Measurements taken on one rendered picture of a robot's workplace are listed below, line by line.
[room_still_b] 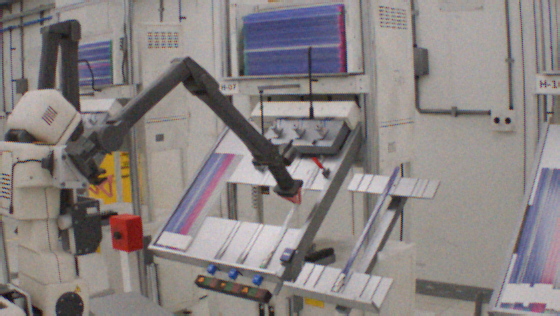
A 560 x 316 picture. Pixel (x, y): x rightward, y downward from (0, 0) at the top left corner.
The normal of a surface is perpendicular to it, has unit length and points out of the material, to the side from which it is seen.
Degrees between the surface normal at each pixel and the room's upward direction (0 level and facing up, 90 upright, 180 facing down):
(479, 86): 90
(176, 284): 90
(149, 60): 90
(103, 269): 90
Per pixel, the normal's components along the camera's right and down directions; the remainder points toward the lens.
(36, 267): -0.69, -0.03
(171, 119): 0.77, 0.04
